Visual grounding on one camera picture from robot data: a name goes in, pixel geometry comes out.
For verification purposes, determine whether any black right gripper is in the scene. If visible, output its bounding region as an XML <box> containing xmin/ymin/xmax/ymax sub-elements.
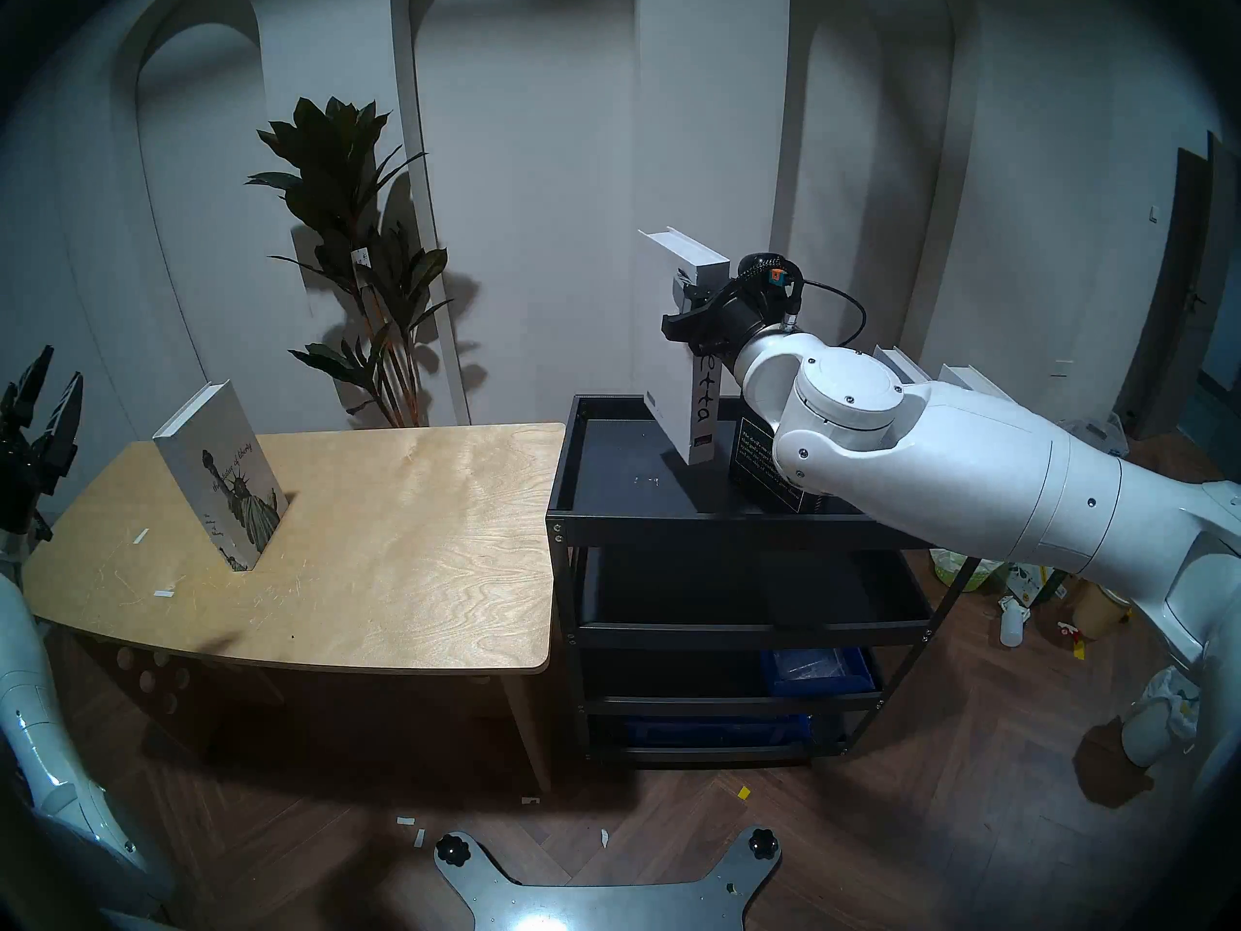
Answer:
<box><xmin>662</xmin><ymin>268</ymin><xmax>794</xmax><ymax>360</ymax></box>

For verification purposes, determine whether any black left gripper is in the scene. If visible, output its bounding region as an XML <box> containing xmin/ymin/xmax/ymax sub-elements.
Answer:
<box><xmin>0</xmin><ymin>345</ymin><xmax>86</xmax><ymax>542</ymax></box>

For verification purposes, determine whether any white Arletta book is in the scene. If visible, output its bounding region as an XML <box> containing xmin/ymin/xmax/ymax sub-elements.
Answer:
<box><xmin>637</xmin><ymin>227</ymin><xmax>731</xmax><ymax>466</ymax></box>

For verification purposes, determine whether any black Crime and Punishment book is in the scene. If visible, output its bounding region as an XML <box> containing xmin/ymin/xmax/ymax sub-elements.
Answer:
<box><xmin>729</xmin><ymin>417</ymin><xmax>825</xmax><ymax>514</ymax></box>

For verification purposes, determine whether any grey Statue of Liberty book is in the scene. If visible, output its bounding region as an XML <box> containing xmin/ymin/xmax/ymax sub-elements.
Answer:
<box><xmin>152</xmin><ymin>380</ymin><xmax>291</xmax><ymax>573</ymax></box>

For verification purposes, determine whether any grey Discontent book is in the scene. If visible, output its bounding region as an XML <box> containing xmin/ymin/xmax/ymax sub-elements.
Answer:
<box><xmin>873</xmin><ymin>344</ymin><xmax>934</xmax><ymax>385</ymax></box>

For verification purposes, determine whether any white Design Hotels yearbook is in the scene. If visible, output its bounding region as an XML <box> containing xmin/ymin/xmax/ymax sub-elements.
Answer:
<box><xmin>937</xmin><ymin>364</ymin><xmax>1011</xmax><ymax>399</ymax></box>

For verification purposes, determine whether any black metal shelf cart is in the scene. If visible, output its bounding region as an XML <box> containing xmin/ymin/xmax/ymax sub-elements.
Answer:
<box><xmin>545</xmin><ymin>394</ymin><xmax>982</xmax><ymax>770</ymax></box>

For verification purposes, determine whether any light wooden display table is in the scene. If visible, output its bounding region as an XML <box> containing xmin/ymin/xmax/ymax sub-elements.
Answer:
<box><xmin>21</xmin><ymin>422</ymin><xmax>566</xmax><ymax>794</ymax></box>

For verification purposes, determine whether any light green plastic bag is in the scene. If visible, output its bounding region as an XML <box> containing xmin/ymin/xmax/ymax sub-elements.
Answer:
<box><xmin>931</xmin><ymin>548</ymin><xmax>1004</xmax><ymax>593</ymax></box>

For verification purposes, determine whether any dark green potted plant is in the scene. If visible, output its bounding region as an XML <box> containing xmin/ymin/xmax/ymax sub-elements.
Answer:
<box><xmin>245</xmin><ymin>97</ymin><xmax>455</xmax><ymax>429</ymax></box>

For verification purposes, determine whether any blue plastic bin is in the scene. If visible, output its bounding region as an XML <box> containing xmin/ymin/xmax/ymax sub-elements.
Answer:
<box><xmin>623</xmin><ymin>714</ymin><xmax>815</xmax><ymax>748</ymax></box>
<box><xmin>759</xmin><ymin>648</ymin><xmax>878</xmax><ymax>697</ymax></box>

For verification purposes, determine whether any clear plastic storage box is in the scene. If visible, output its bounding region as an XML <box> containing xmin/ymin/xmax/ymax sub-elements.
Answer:
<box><xmin>1062</xmin><ymin>413</ymin><xmax>1130</xmax><ymax>457</ymax></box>

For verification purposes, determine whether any green and white carton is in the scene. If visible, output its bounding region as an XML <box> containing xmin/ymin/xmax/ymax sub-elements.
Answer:
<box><xmin>1003</xmin><ymin>562</ymin><xmax>1069</xmax><ymax>607</ymax></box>

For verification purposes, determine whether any beige paper bucket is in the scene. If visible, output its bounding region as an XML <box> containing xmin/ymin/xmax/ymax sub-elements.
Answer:
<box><xmin>1071</xmin><ymin>582</ymin><xmax>1132</xmax><ymax>641</ymax></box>

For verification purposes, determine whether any white bin with bag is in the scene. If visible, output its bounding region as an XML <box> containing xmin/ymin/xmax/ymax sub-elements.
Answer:
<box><xmin>1122</xmin><ymin>664</ymin><xmax>1203</xmax><ymax>768</ymax></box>

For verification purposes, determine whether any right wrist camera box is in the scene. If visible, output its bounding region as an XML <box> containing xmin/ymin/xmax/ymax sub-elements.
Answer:
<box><xmin>739</xmin><ymin>252</ymin><xmax>805</xmax><ymax>305</ymax></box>

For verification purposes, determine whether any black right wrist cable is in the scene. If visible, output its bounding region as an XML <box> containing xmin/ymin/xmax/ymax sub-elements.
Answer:
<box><xmin>800</xmin><ymin>279</ymin><xmax>868</xmax><ymax>348</ymax></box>

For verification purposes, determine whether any brown door with handle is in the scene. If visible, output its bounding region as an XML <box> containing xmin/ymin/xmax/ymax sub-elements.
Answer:
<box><xmin>1115</xmin><ymin>132</ymin><xmax>1227</xmax><ymax>433</ymax></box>

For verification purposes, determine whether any grey metal robot base plate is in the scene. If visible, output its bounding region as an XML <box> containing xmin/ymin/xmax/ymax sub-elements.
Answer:
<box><xmin>433</xmin><ymin>827</ymin><xmax>782</xmax><ymax>931</ymax></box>

